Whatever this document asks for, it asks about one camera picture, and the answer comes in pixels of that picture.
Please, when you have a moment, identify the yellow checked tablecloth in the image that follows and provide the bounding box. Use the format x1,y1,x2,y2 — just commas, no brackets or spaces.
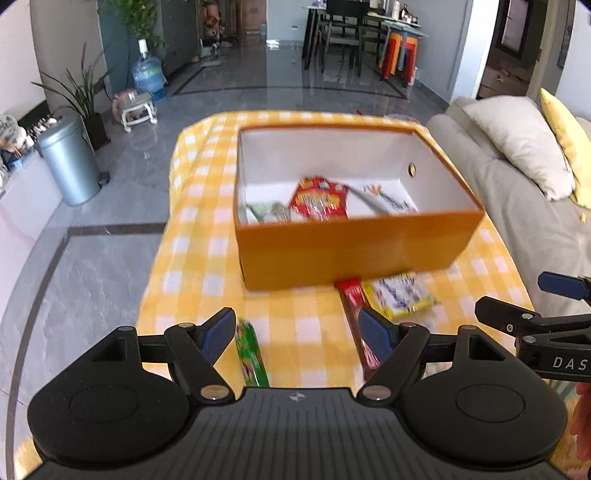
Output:
137,110,537,394

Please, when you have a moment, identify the beige pillow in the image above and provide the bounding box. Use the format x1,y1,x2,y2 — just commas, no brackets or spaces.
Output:
461,95,579,202

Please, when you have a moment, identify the red snack packet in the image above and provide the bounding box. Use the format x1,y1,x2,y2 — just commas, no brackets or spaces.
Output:
288,175,350,221

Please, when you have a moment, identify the yellow pillow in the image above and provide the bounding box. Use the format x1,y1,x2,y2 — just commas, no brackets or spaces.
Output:
539,87,591,207

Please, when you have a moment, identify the long red snack bar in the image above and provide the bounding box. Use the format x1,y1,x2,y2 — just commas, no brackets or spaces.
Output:
334,278,385,380

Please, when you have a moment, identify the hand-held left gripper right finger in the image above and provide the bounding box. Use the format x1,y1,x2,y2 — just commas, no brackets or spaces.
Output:
355,305,509,403

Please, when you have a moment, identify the small pink stool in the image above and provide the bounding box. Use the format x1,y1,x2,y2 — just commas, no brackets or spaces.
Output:
112,89,159,134

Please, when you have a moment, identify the hanging ivy plant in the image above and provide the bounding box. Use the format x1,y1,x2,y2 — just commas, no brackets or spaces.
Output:
96,0,168,52

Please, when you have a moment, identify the green sausage stick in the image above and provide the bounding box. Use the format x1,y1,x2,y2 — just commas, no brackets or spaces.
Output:
234,320,271,389

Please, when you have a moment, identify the clear nut packet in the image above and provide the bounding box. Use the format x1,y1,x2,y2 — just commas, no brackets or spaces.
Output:
244,201,293,225

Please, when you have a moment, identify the black dining chair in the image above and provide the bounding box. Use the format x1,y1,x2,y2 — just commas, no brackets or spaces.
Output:
322,0,366,78

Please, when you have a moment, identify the brown figurine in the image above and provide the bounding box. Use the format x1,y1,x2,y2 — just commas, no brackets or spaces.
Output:
200,2,223,48

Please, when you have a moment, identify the silver trash can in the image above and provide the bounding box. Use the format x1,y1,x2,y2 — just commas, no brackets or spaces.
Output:
36,113,110,208

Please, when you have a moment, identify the blue water bottle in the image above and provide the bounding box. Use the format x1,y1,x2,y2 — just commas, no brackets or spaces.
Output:
132,39,168,101

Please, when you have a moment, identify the orange cardboard box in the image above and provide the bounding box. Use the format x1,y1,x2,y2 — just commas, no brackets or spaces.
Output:
233,123,486,292

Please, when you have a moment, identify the dining table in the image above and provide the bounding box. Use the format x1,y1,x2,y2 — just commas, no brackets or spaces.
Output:
302,2,430,71

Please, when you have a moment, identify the orange plastic stool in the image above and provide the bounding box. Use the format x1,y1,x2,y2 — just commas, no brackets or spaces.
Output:
400,36,419,87

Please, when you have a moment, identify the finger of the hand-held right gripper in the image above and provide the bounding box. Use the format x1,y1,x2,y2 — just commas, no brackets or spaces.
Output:
538,271,591,306
475,296,591,345

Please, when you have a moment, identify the red plastic stool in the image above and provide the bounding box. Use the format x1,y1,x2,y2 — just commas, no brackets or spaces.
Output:
379,32,403,80

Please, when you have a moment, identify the grey sofa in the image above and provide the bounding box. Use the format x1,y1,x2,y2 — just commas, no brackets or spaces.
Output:
427,94,591,320

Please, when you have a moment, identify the yellow white snack packet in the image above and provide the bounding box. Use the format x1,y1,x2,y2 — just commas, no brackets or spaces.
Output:
362,272,438,322

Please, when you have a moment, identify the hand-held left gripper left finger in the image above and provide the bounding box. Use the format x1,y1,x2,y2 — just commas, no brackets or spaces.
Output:
88,306,238,404

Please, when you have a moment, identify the grey tall cabinet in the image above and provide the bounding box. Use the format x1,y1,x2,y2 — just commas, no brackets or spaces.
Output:
159,0,201,77

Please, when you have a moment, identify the white biscuit stick packet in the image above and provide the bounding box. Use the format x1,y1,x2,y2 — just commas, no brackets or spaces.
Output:
350,184,419,216

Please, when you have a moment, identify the person's right hand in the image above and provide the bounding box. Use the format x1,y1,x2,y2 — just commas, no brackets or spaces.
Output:
571,380,591,463

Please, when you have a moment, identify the potted long-leaf plant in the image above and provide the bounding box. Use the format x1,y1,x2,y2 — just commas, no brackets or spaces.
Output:
31,43,115,151

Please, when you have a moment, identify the white low cabinet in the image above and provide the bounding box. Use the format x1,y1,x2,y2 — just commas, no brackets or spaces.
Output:
0,150,66,333

